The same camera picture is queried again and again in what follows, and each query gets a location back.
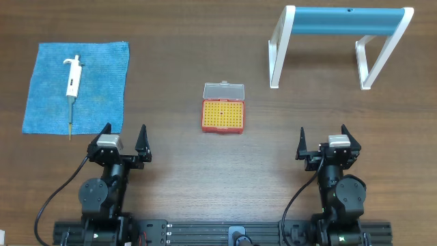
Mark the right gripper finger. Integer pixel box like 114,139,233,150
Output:
340,124,362,152
295,126,310,161

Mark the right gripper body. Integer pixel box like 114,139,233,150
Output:
303,143,362,172

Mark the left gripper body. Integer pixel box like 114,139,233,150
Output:
87,143,147,170

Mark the white pipette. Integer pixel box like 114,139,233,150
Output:
62,54,84,141

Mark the blue cloth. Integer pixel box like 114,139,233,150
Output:
21,41,131,135

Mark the red and yellow tip box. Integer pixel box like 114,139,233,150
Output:
200,81,246,135

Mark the white and blue stand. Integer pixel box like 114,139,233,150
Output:
268,5,415,91

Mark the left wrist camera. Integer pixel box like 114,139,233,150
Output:
96,133,124,152

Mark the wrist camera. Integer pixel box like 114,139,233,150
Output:
96,133,124,152
327,134,352,149

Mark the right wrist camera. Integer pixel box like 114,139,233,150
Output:
327,134,352,149

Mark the black cable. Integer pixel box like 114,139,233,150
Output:
33,155,91,246
281,153,325,246

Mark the mounting rail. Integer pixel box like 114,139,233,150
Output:
53,220,393,246

